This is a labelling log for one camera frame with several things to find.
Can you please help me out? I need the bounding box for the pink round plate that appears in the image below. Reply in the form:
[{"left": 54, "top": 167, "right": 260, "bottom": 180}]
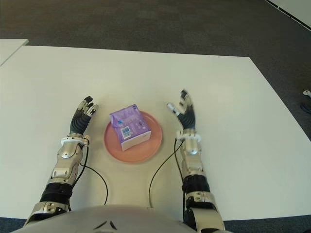
[{"left": 104, "top": 110, "right": 163, "bottom": 164}]

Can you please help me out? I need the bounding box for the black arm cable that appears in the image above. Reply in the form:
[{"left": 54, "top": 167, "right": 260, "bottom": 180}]
[
  {"left": 69, "top": 143, "right": 109, "bottom": 212},
  {"left": 148, "top": 138, "right": 188, "bottom": 223}
]

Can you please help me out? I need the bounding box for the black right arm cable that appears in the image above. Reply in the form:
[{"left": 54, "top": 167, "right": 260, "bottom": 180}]
[{"left": 148, "top": 138, "right": 188, "bottom": 223}]

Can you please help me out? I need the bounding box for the adjacent white table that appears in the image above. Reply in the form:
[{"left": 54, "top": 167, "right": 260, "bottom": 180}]
[{"left": 0, "top": 39, "right": 29, "bottom": 67}]

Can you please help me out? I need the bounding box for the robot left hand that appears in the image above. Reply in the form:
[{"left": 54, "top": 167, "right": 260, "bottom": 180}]
[{"left": 69, "top": 95, "right": 99, "bottom": 134}]

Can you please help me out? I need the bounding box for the silver robot torso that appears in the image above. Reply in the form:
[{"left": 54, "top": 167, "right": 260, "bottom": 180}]
[{"left": 9, "top": 205, "right": 202, "bottom": 233}]

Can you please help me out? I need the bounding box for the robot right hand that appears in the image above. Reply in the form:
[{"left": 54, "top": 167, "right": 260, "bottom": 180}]
[{"left": 166, "top": 89, "right": 197, "bottom": 131}]

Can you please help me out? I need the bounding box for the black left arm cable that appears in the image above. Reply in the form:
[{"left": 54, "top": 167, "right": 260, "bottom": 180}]
[{"left": 69, "top": 143, "right": 109, "bottom": 212}]

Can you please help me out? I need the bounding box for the purple tissue paper pack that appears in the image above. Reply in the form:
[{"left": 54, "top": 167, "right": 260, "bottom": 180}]
[{"left": 109, "top": 103, "right": 152, "bottom": 151}]

